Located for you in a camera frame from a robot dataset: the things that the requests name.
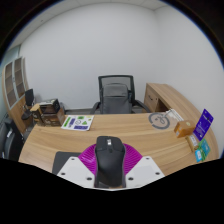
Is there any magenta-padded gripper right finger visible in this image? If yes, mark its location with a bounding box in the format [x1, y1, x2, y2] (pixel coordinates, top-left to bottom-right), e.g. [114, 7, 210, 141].
[123, 143, 166, 188]

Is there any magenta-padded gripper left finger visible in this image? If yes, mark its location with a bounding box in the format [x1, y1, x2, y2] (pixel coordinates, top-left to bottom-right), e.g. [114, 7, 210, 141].
[56, 143, 98, 188]

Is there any dark grey computer mouse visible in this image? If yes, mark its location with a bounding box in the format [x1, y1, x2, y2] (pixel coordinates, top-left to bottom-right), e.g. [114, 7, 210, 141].
[94, 135, 127, 189]

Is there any dark grey mouse pad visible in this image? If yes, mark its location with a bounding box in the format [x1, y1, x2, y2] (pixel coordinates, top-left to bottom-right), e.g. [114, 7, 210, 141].
[51, 151, 83, 175]

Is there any brown cardboard box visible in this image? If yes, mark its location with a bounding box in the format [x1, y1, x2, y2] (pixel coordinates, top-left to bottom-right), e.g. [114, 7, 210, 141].
[42, 109, 66, 127]

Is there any small tan labelled box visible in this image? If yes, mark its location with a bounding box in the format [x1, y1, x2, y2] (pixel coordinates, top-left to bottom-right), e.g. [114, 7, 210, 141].
[186, 133, 201, 153]

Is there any orange-brown box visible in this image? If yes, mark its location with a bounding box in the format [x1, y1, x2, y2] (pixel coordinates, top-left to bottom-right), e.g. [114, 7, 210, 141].
[173, 120, 196, 139]

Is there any small blue packet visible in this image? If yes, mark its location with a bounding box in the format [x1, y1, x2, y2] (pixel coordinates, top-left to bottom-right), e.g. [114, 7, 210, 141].
[194, 149, 204, 163]

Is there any green packet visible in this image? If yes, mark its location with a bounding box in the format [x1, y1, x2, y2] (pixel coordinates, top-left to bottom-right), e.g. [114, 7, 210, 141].
[198, 138, 212, 160]

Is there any dark printed cardboard box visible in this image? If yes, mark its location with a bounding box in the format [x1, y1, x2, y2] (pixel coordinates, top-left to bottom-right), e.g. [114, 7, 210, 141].
[39, 98, 61, 115]

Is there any tan cardboard box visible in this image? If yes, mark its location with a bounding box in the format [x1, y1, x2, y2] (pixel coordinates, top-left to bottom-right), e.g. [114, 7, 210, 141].
[29, 103, 44, 126]

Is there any purple card package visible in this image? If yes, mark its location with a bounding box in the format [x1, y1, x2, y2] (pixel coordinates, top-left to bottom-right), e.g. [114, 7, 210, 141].
[193, 108, 215, 141]

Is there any black padded office chair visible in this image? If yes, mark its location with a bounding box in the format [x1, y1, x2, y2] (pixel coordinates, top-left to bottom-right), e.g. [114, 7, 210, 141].
[0, 114, 25, 161]

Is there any grey backpack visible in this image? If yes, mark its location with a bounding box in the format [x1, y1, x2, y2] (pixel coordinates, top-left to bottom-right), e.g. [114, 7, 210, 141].
[100, 82, 133, 115]

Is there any wooden side desk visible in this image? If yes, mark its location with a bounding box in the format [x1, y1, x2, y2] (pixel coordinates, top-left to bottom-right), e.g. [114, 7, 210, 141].
[143, 82, 198, 118]

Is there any small black chair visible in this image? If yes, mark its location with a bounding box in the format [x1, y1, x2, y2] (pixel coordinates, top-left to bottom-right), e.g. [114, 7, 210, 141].
[21, 88, 38, 121]

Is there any black mesh office chair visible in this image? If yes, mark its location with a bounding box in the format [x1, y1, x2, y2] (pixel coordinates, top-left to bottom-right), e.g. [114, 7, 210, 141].
[89, 74, 151, 115]

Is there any wooden shelf unit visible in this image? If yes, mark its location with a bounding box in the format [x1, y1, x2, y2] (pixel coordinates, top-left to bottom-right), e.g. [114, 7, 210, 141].
[2, 56, 34, 134]

